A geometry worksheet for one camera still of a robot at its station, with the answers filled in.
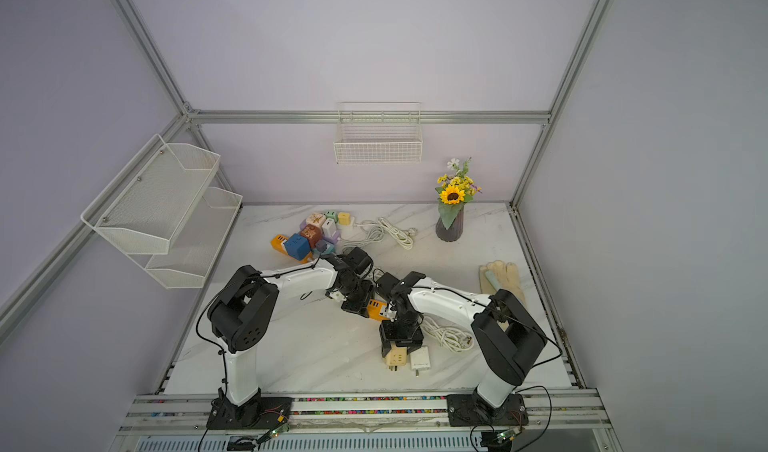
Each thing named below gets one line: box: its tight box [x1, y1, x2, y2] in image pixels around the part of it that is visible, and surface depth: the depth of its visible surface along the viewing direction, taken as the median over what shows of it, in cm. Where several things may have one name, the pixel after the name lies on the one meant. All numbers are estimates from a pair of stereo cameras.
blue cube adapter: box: [284, 233, 311, 261], surface depth 100 cm
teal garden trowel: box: [484, 270, 502, 292], surface depth 97 cm
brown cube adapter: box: [300, 224, 323, 249], surface depth 103 cm
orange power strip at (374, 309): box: [366, 299, 391, 322], surface depth 90 cm
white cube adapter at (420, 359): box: [409, 345, 431, 377], surface depth 81 cm
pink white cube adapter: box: [306, 212, 326, 227], surface depth 106 cm
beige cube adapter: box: [386, 343, 407, 372], surface depth 78 cm
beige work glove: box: [479, 260, 527, 305], surface depth 101 cm
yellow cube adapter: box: [338, 212, 351, 226], surface depth 110 cm
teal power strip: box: [311, 242, 335, 258], surface depth 106 cm
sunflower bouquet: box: [434, 157, 483, 230], surface depth 92 cm
